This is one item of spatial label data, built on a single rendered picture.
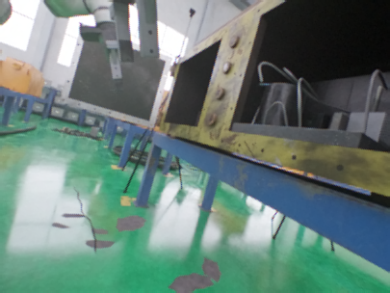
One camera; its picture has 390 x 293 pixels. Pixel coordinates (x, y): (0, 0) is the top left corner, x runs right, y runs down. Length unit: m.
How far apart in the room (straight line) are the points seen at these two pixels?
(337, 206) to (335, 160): 0.10
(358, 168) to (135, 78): 1.39
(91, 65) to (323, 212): 1.52
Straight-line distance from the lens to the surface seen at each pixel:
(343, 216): 0.49
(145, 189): 1.70
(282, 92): 0.73
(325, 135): 0.50
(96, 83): 1.57
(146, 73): 1.55
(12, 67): 6.40
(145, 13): 0.31
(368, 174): 0.45
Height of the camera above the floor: 0.66
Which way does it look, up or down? level
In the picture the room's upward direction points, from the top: 16 degrees clockwise
